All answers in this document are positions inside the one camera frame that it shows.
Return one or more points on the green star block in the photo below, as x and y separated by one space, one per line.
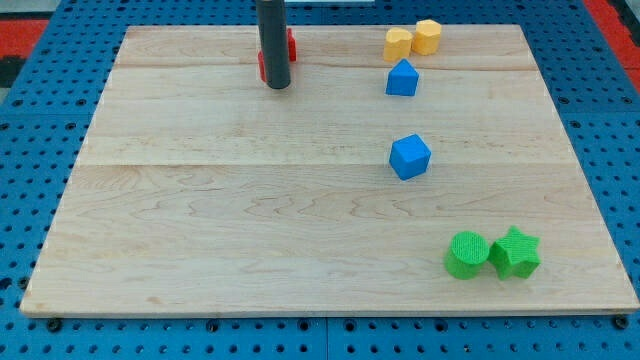
515 254

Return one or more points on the blue cube block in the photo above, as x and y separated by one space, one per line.
409 156

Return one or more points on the light wooden board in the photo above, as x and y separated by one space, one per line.
199 192

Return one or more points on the blue triangle block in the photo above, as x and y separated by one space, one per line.
402 80

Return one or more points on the red block behind rod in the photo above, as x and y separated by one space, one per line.
292 54

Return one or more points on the yellow heart block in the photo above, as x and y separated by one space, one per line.
398 44

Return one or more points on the green cylinder block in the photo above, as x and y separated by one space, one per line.
466 255

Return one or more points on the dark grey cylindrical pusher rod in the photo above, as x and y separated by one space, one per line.
271 18

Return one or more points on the yellow hexagon block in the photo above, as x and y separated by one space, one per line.
427 37

